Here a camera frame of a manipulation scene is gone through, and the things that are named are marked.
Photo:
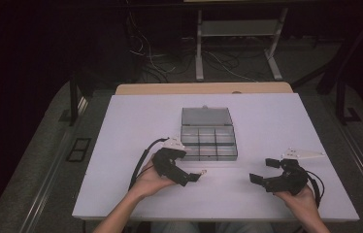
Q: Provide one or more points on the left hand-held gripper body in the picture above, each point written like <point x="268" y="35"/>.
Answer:
<point x="166" y="165"/>

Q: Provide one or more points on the person's right leg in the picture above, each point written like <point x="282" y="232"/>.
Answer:
<point x="244" y="227"/>

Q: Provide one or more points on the black metal stand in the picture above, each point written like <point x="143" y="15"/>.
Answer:
<point x="341" y="81"/>
<point x="73" y="100"/>

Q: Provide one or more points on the person's left hand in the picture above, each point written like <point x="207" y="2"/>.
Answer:
<point x="148" y="183"/>

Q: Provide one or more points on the person's left leg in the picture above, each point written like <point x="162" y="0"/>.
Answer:
<point x="176" y="227"/>

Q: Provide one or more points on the grey metal stand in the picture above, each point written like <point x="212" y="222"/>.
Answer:
<point x="238" y="28"/>

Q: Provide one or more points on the person's leg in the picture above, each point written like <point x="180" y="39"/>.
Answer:
<point x="244" y="227"/>
<point x="176" y="227"/>

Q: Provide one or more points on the wooden table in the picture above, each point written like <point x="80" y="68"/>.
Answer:
<point x="202" y="88"/>

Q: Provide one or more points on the person's right hand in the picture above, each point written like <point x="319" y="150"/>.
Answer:
<point x="302" y="202"/>

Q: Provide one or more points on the clear plastic compartment box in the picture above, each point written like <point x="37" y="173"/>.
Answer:
<point x="208" y="139"/>

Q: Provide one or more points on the white foam board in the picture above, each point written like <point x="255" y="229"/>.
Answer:
<point x="260" y="129"/>

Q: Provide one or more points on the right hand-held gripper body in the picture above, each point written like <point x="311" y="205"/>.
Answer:
<point x="292" y="181"/>

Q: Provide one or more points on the aluminium floor rail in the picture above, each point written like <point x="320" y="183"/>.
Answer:
<point x="51" y="174"/>
<point x="360" y="158"/>

